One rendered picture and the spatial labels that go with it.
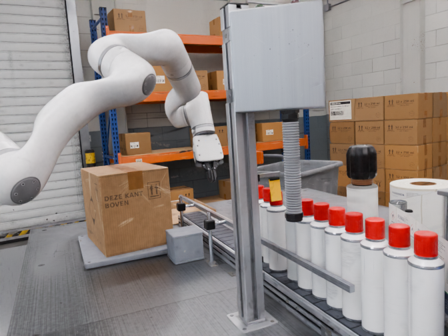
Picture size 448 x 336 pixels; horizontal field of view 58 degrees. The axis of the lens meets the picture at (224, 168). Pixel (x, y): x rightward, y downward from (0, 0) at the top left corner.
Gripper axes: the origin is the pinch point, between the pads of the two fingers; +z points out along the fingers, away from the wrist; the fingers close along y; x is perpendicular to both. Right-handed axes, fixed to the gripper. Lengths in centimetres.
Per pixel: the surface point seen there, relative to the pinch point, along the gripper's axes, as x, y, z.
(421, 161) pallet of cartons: 152, 276, -20
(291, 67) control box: -75, -9, -4
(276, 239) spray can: -41.4, -2.1, 26.3
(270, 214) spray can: -42.6, -2.9, 19.9
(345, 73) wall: 342, 390, -208
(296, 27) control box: -78, -8, -10
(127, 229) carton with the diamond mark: 4.2, -31.4, 13.7
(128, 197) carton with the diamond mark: 0.6, -30.2, 3.6
